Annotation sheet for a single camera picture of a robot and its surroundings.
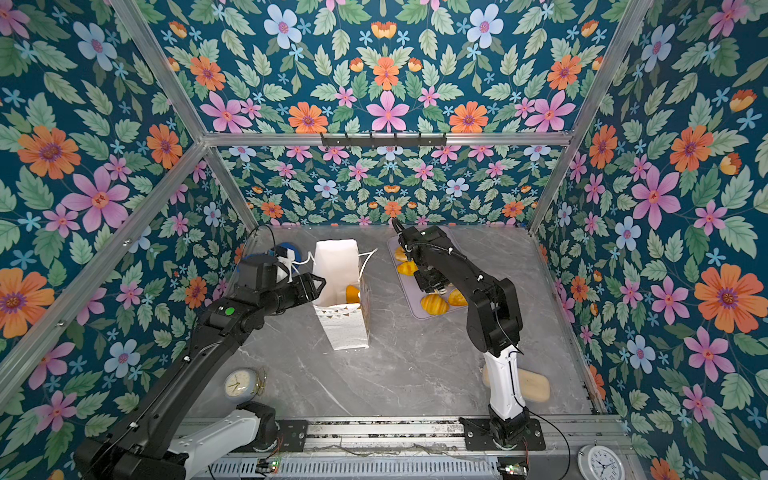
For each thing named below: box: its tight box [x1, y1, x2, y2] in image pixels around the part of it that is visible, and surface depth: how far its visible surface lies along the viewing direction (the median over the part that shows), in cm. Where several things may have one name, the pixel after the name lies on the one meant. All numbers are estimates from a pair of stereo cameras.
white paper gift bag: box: [312, 239, 370, 351], surface depth 81 cm
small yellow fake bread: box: [397, 260, 419, 276], surface depth 106 cm
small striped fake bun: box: [420, 293, 449, 315], surface depth 95 cm
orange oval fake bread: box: [345, 285, 360, 304], surface depth 98 cm
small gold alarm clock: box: [223, 366, 268, 403], surface depth 80 cm
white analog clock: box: [577, 439, 626, 480], surface depth 68 cm
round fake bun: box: [448, 288, 468, 306], surface depth 96 cm
